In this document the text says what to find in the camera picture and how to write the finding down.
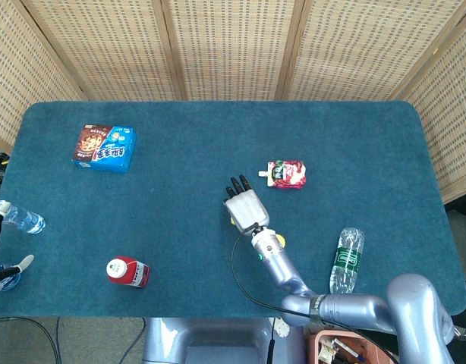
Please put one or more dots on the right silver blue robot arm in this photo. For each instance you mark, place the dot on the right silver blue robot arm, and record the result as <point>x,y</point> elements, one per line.
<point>347,309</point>

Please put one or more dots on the woven bamboo screen panel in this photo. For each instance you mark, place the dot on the woven bamboo screen panel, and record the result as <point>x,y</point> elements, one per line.
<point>362,49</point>
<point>104,49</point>
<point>13,76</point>
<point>233,49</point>
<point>453,113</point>

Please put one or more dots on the red bottle white cap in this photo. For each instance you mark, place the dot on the red bottle white cap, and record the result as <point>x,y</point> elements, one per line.
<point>128,271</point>

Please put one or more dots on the red white spout pouch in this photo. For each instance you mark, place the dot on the red white spout pouch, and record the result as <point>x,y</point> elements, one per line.
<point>288,174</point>

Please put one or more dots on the blue felt table cover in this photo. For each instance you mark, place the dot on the blue felt table cover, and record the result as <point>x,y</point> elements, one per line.
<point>180,132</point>

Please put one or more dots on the white plastic part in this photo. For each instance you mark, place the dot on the white plastic part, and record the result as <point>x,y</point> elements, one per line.
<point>281,329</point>

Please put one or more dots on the silver blue robot torso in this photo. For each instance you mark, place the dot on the silver blue robot torso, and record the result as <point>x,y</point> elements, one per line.
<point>218,341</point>

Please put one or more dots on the blue white round container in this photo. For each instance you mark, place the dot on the blue white round container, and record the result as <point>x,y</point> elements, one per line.
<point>7,283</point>

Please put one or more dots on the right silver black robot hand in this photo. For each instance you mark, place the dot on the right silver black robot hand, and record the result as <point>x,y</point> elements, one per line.
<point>246,208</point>

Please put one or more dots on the clear bottle blue label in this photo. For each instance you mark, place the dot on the clear bottle blue label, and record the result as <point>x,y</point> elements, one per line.
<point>28,221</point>

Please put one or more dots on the clear bottle green label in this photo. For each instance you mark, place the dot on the clear bottle green label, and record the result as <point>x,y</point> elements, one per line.
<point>346,265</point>

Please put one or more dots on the pink plastic basket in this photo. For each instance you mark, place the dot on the pink plastic basket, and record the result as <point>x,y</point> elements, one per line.
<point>354,345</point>

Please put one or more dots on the blue brown snack box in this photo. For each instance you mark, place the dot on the blue brown snack box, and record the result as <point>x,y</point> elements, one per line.
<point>104,148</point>

